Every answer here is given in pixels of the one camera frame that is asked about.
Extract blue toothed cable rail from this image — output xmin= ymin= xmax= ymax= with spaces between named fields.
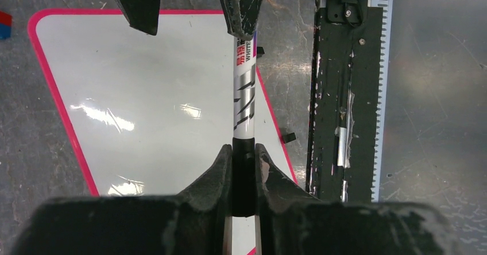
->
xmin=369 ymin=0 xmax=393 ymax=202

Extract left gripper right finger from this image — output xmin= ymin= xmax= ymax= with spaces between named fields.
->
xmin=255 ymin=144 xmax=462 ymax=254

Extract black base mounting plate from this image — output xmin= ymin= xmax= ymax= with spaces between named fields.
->
xmin=305 ymin=0 xmax=386 ymax=203

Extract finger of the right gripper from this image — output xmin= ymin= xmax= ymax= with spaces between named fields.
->
xmin=220 ymin=0 xmax=262 ymax=40
xmin=115 ymin=0 xmax=160 ymax=36

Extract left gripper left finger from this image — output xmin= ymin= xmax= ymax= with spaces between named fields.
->
xmin=11 ymin=145 xmax=232 ymax=254

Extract blue and red eraser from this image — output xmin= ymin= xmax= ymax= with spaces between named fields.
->
xmin=0 ymin=11 xmax=13 ymax=40

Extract pink framed whiteboard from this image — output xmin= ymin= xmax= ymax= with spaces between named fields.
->
xmin=27 ymin=8 xmax=299 ymax=255

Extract white whiteboard marker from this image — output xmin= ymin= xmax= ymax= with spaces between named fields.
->
xmin=232 ymin=34 xmax=257 ymax=217

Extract left black whiteboard foot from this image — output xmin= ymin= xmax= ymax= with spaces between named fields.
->
xmin=256 ymin=46 xmax=265 ymax=58

